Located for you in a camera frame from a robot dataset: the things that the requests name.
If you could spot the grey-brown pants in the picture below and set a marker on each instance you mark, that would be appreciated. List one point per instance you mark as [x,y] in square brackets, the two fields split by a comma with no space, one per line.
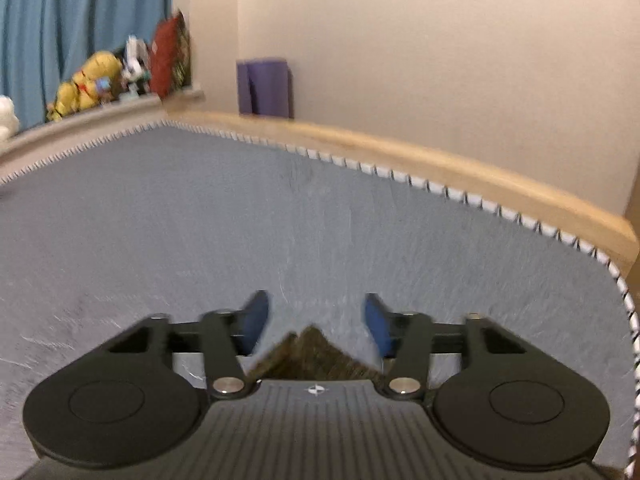
[310,355]

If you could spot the white plush toy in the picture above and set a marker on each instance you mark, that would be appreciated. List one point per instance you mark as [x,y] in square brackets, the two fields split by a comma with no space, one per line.
[7,117]

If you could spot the beige window sill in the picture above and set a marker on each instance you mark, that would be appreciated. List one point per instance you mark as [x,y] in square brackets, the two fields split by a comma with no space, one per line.
[100,117]

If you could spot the blue curtain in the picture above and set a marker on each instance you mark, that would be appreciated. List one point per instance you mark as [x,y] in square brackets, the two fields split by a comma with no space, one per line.
[75,10]

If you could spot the white toy figure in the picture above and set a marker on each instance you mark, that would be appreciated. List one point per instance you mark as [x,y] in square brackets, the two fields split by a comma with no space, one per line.
[135,65]

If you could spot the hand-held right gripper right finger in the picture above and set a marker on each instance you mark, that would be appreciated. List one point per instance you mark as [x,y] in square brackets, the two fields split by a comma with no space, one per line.
[377,325]

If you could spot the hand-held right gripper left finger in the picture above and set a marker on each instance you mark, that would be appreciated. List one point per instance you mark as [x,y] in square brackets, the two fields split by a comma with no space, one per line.
[257,320]

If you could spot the purple foam block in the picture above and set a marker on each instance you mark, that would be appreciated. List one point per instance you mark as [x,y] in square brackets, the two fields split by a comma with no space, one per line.
[267,87]

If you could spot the light wooden bed frame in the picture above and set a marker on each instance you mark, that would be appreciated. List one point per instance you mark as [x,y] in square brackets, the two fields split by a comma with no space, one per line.
[400,152]

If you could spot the yellow plush toy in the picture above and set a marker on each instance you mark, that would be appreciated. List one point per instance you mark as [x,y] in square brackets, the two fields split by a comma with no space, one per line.
[87,85]

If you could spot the red cushion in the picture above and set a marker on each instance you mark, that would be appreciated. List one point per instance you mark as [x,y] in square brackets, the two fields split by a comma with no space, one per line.
[167,55]

